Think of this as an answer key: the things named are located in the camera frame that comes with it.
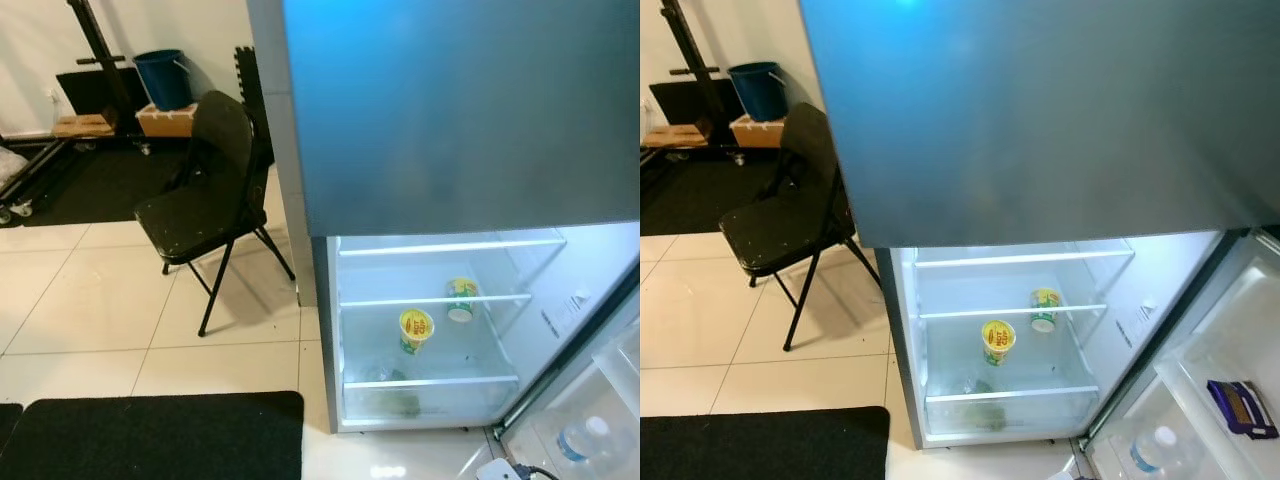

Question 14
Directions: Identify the black wheeled stand frame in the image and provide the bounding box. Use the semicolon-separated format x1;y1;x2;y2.
0;0;153;227
640;0;746;191

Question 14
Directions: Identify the purple chocolate packet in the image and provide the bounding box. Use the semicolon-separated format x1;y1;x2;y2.
1206;379;1280;442

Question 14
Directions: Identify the clear water bottle blue label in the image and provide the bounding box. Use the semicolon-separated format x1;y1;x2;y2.
553;414;618;473
1127;424;1193;478

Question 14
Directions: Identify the tall light wooden box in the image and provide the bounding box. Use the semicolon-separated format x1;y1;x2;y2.
729;114;792;150
136;102;199;139

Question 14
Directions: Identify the black flat board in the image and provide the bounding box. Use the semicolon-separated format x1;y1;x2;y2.
649;77;737;133
54;64;143;123

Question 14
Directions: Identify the glass fridge shelf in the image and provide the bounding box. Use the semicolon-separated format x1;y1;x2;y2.
911;247;1138;270
342;374;522;392
339;292;533;310
917;302;1111;322
924;384;1102;405

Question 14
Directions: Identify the flat light wooden box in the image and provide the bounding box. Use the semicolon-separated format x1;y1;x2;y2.
51;112;115;139
644;124;710;150

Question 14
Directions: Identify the black folding chair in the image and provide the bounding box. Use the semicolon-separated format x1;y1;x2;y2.
133;89;298;338
719;101;883;352

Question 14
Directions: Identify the black foam puzzle tile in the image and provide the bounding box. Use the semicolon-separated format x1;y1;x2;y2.
234;44;277;169

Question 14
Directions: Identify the green vegetables bag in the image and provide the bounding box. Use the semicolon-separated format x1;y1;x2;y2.
362;362;423;419
950;375;1011;431

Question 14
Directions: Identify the silver freezer door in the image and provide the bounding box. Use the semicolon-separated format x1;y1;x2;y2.
797;0;1280;250
282;0;641;239

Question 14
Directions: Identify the white plastic bag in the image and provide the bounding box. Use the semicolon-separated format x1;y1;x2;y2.
0;145;30;187

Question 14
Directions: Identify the large black floor mat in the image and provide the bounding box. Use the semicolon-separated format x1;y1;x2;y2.
640;158;793;239
0;143;193;229

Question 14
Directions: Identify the yellow lid noodle cup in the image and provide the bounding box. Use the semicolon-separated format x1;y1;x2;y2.
398;307;437;355
981;319;1019;368

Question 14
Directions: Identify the blue bucket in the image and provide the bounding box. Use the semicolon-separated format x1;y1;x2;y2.
726;61;789;124
132;49;195;112

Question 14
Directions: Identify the green noodle cup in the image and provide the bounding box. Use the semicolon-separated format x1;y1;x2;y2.
445;277;482;324
1028;287;1064;334

